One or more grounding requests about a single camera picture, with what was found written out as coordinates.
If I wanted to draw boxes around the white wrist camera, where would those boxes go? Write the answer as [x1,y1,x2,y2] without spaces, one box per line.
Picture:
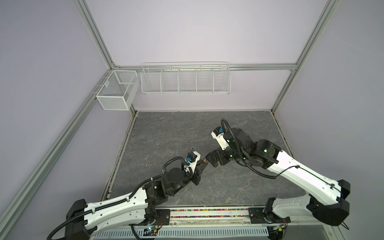
[211,127,229,151]
[184,151,201,178]

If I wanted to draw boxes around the white wire shelf basket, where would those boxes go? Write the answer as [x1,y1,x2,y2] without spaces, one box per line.
[141,62,232,95]

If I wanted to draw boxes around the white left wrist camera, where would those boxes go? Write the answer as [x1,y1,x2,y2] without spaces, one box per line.
[184,151,201,178]

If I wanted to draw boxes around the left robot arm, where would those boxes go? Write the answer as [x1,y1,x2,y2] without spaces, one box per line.
[47,152,208,240]

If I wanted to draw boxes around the aluminium enclosure frame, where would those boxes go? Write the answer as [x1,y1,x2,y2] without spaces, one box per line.
[1,1,327,240]

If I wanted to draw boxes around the white mesh box basket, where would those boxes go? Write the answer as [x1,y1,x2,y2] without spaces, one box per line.
[96,70,140,111]

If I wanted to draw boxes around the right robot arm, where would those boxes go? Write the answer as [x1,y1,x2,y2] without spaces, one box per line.
[206,119,351,226]

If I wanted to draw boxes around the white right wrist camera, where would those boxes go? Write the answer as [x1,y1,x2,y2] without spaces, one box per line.
[211,127,229,151]

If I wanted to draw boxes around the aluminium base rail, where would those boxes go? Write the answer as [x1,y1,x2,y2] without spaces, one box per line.
[92,206,344,240]

